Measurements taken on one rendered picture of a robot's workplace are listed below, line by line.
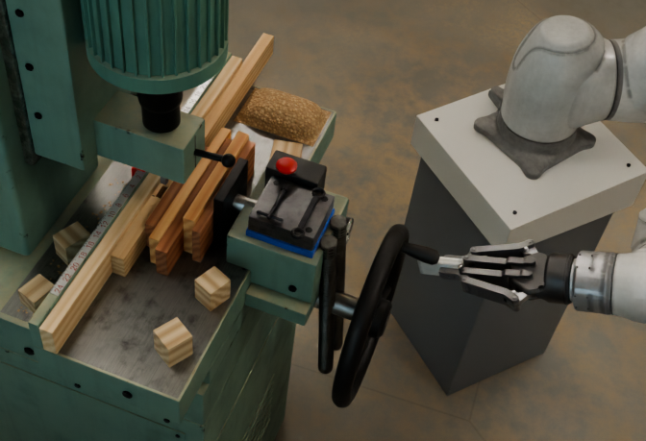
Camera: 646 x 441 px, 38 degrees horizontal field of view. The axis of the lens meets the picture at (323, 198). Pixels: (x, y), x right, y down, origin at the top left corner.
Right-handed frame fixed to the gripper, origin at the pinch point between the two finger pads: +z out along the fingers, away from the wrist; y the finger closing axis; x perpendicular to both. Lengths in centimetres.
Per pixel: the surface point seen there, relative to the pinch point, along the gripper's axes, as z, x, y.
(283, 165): 16.8, -26.1, 7.6
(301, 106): 24.7, -19.3, -14.5
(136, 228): 35.5, -23.9, 20.1
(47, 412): 59, 8, 34
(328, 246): 9.5, -17.7, 14.3
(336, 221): 9.9, -17.8, 9.5
